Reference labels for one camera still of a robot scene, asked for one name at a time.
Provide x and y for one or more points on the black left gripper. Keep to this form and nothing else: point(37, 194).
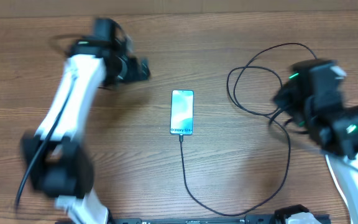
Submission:
point(133, 74)

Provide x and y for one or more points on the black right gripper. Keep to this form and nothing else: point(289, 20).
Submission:
point(285, 100)

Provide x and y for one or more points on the blue smartphone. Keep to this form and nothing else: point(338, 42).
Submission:
point(182, 115)

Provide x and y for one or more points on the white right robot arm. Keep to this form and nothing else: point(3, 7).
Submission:
point(313, 100)

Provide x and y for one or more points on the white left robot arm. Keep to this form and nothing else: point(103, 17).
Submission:
point(55, 159)

